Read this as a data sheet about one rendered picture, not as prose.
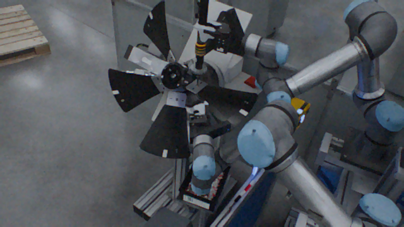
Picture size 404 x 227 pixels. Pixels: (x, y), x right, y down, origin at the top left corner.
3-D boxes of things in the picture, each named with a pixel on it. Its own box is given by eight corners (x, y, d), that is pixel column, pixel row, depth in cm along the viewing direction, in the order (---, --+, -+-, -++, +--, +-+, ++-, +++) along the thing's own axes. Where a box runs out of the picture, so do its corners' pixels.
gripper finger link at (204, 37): (189, 40, 132) (213, 46, 131) (190, 26, 128) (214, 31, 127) (192, 36, 134) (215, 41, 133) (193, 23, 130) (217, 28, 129)
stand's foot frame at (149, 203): (188, 157, 276) (189, 151, 271) (236, 186, 259) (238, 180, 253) (133, 211, 237) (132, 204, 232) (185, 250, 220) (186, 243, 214)
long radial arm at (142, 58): (188, 72, 177) (177, 67, 167) (182, 86, 178) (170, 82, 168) (145, 52, 189) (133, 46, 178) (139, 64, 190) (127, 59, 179)
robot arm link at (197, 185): (220, 181, 134) (223, 162, 127) (202, 200, 127) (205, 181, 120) (204, 171, 137) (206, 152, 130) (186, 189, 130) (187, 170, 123)
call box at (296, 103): (286, 111, 177) (292, 94, 170) (305, 120, 173) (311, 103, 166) (273, 127, 167) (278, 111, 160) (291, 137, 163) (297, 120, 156)
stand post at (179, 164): (175, 202, 245) (180, 103, 184) (185, 209, 242) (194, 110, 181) (172, 206, 242) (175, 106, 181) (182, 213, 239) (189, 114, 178)
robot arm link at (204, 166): (192, 182, 119) (193, 166, 114) (192, 157, 127) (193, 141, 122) (214, 183, 120) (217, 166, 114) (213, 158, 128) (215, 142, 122)
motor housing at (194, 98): (171, 97, 180) (158, 93, 168) (190, 56, 178) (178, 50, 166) (207, 116, 171) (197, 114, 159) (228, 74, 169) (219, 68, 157)
